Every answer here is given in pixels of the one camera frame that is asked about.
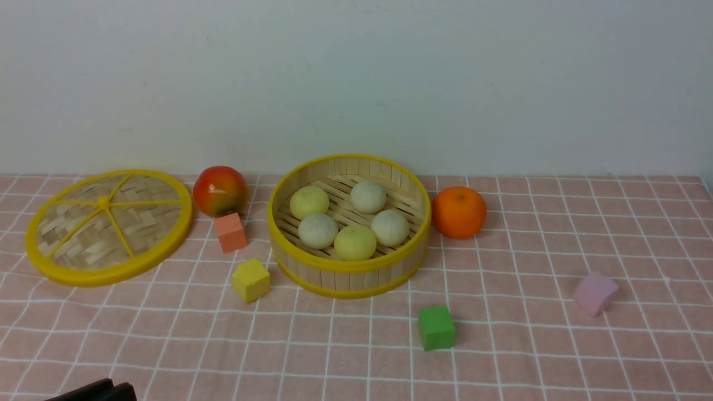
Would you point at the white bun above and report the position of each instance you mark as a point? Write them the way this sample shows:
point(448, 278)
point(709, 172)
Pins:
point(390, 227)
point(318, 231)
point(368, 197)

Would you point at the yellow bun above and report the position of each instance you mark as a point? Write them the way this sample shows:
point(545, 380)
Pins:
point(355, 243)
point(309, 200)

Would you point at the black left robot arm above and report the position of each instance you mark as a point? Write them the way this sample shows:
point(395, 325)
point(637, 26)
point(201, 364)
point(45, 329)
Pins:
point(100, 390)

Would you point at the yellow rimmed bamboo steamer tray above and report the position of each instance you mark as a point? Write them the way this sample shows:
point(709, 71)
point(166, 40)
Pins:
point(322, 271)

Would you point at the yellow rimmed bamboo steamer lid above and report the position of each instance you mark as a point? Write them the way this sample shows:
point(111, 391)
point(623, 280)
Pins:
point(109, 228)

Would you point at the orange fruit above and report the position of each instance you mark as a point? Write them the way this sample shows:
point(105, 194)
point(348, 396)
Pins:
point(458, 212)

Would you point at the orange foam cube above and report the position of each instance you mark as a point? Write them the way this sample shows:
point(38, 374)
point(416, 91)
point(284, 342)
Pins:
point(231, 233)

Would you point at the yellow foam cube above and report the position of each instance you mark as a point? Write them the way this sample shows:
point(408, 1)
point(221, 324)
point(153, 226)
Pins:
point(251, 280)

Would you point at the red yellow apple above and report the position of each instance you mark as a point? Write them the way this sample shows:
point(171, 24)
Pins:
point(220, 191)

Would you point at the green foam cube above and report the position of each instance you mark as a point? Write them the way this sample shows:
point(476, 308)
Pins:
point(436, 328)

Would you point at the pink checkered tablecloth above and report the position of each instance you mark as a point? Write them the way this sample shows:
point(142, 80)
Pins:
point(180, 331)

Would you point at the pink foam block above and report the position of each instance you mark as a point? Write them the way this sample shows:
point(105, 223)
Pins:
point(595, 293)

